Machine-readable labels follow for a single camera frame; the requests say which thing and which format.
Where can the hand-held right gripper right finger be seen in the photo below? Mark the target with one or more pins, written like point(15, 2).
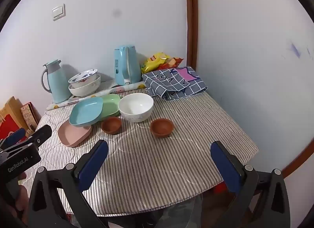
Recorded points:
point(225, 166)

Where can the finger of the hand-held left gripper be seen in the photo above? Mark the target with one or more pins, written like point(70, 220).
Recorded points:
point(44, 132)
point(16, 136)

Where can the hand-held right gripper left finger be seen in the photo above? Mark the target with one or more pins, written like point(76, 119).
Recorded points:
point(93, 164)

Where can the pink plate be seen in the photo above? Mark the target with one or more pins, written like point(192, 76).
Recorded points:
point(71, 135)

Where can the small brown bowl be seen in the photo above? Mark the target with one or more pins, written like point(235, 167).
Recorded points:
point(111, 126)
point(162, 127)

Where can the blue plate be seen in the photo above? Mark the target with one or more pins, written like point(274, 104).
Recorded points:
point(84, 112)

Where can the green plate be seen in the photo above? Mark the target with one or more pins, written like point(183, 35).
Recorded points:
point(111, 106)

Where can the person's left hand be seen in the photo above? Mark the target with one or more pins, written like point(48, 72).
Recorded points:
point(22, 198)

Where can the patterned gift box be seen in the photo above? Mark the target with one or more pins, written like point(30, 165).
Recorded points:
point(29, 117)

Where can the red plastic stool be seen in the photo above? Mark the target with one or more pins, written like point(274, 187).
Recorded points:
point(219, 187)

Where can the cardboard box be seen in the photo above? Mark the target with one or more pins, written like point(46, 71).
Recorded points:
point(12, 107)

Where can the fruit printed rolled sheet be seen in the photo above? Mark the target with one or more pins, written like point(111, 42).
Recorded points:
point(81, 99)

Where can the light blue thermos jug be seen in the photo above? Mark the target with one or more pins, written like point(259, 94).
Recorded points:
point(57, 83)

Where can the white patterned bowl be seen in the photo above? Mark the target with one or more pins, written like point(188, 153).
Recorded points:
point(84, 90)

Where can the striped tablecloth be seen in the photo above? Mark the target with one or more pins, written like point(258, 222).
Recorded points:
point(159, 164)

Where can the blue floral bowl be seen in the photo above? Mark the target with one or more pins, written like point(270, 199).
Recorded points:
point(83, 75)

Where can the large white bowl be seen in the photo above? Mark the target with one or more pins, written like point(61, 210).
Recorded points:
point(136, 106)

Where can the brown baseboard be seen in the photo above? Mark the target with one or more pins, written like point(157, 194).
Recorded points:
point(299, 159)

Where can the grey checkered cloth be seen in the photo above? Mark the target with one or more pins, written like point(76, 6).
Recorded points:
point(171, 83)

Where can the light blue electric kettle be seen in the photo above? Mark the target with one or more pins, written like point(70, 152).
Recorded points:
point(127, 65)

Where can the orange snack bag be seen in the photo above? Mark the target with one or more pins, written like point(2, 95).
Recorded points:
point(171, 63)

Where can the yellow snack bag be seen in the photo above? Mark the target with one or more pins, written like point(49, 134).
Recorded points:
point(153, 63)

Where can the white light switch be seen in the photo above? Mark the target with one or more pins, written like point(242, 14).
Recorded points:
point(58, 12)

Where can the brown wooden door frame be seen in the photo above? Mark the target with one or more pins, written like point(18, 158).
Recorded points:
point(191, 21)

